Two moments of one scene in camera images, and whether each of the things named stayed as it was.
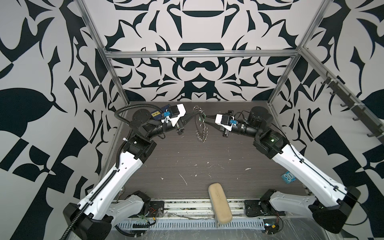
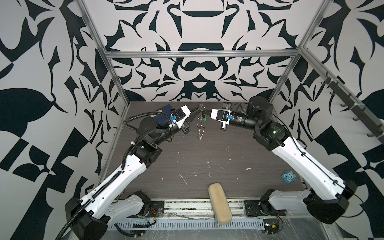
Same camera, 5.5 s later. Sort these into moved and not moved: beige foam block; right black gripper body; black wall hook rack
Moved: right black gripper body
Not moved: beige foam block; black wall hook rack
